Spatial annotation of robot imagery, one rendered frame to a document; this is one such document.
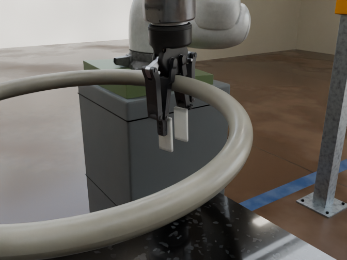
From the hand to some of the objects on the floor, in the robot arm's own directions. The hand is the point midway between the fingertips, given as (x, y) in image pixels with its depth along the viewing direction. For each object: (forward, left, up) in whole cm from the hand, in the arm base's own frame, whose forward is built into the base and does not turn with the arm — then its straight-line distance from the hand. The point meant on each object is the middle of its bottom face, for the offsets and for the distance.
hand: (173, 129), depth 71 cm
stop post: (-60, +125, -79) cm, 160 cm away
